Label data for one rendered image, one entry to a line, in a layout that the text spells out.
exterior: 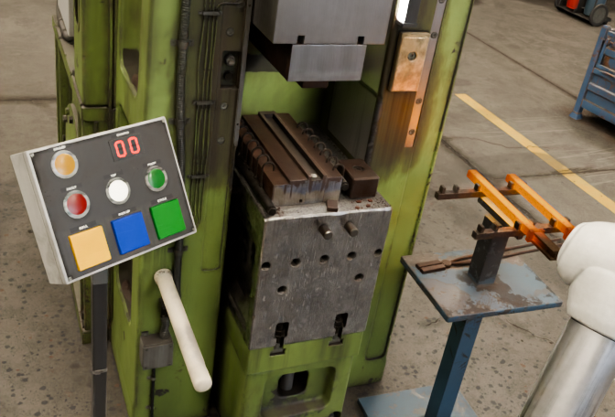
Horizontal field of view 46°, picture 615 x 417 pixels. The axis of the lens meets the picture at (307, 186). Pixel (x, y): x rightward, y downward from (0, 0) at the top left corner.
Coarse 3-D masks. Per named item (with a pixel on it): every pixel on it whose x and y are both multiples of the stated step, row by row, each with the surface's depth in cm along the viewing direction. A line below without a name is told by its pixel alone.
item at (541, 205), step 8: (512, 176) 222; (520, 184) 218; (520, 192) 217; (528, 192) 214; (528, 200) 214; (536, 200) 210; (544, 200) 211; (536, 208) 210; (544, 208) 207; (552, 208) 207; (552, 216) 204; (560, 216) 204; (560, 224) 201; (568, 224) 200; (568, 232) 197
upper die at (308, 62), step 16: (256, 32) 194; (272, 48) 184; (288, 48) 174; (304, 48) 174; (320, 48) 175; (336, 48) 177; (352, 48) 179; (272, 64) 185; (288, 64) 175; (304, 64) 176; (320, 64) 177; (336, 64) 179; (352, 64) 181; (288, 80) 176; (304, 80) 178; (320, 80) 180; (336, 80) 181
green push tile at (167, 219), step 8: (176, 200) 165; (152, 208) 161; (160, 208) 162; (168, 208) 164; (176, 208) 165; (152, 216) 161; (160, 216) 162; (168, 216) 164; (176, 216) 165; (160, 224) 162; (168, 224) 163; (176, 224) 165; (184, 224) 166; (160, 232) 162; (168, 232) 163; (176, 232) 165
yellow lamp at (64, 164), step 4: (60, 156) 147; (64, 156) 148; (68, 156) 148; (56, 160) 146; (60, 160) 147; (64, 160) 148; (68, 160) 148; (72, 160) 149; (56, 164) 146; (60, 164) 147; (64, 164) 147; (68, 164) 148; (72, 164) 149; (56, 168) 146; (60, 168) 147; (64, 168) 147; (68, 168) 148; (72, 168) 149; (60, 172) 147; (64, 172) 147; (68, 172) 148
